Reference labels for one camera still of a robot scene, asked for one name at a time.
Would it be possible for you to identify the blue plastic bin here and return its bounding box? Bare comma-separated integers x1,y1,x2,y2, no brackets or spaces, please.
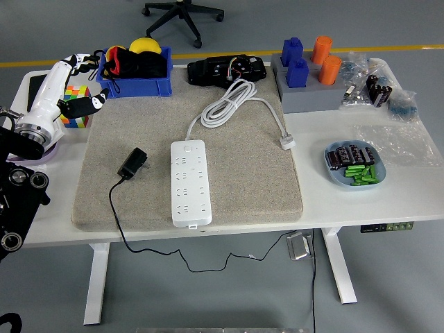
96,46,173,99

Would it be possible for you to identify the large empty clear bag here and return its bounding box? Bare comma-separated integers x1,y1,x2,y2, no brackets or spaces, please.
353,121,443,168

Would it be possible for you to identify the grey-brown mat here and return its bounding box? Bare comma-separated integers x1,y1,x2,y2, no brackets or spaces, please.
71,65,304,232

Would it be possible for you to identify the yellow ball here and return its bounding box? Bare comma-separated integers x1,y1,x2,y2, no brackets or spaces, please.
129,37,162,55

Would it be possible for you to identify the white power strip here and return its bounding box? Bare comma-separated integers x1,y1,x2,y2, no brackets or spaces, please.
170,139,214,230

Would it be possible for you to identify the black pedal cable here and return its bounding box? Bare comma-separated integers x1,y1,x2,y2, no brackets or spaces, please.
310,227,317,333

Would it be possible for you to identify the black drawstring bag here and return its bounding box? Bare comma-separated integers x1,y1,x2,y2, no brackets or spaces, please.
93,46,168,94

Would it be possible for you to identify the black table control panel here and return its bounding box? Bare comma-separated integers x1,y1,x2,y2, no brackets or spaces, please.
360,221,415,234

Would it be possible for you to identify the grey block holder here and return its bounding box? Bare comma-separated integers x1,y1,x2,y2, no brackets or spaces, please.
270,51,344,114

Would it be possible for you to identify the colourful puzzle cube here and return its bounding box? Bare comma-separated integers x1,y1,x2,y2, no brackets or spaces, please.
59,85,92,129

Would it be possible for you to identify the silver foot pedal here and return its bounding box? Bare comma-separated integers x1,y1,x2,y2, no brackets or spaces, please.
286,232,315,261

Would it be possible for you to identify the clear bag of blue parts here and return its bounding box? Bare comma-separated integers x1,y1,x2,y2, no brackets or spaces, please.
384,88,422,123

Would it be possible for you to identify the clear bag of dark capacitors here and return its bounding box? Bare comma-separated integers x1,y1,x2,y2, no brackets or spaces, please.
364,72,395,108

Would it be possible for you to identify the clear bag of small parts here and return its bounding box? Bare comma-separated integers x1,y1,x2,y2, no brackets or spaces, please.
338,51,374,107

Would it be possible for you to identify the black smartphone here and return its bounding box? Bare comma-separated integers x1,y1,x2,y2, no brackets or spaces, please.
26,74,49,112

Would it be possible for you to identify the orange cylinder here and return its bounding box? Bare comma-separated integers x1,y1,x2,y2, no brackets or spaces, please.
311,35,333,65
318,55,343,85

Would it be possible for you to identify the black plug with cord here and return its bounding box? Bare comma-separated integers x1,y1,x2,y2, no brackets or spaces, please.
108,147,301,272

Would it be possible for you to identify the black open electronic housing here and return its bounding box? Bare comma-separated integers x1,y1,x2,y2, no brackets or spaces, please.
187,54,268,87

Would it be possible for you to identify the light blue tray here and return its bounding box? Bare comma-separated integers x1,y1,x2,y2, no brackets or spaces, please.
324,139,387,191

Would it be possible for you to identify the white table leg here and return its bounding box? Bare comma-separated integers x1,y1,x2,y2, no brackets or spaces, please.
321,227,358,305
83,242,111,326

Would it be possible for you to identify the purple tape ring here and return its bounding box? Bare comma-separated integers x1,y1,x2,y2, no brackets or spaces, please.
6,142,60,162

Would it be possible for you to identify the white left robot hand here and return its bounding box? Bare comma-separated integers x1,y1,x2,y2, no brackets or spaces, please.
16,52,110,135

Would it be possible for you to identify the white small box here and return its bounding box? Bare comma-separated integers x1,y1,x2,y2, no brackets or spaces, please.
48,119,66,146

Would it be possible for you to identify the black office chair base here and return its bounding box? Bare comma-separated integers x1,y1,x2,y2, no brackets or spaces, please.
141,0,225,49

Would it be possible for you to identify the white coiled power cable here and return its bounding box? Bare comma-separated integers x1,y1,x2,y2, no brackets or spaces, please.
186,78,297,151

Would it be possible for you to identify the blue block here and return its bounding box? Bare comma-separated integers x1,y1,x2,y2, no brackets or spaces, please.
281,37,305,67
286,58,309,88

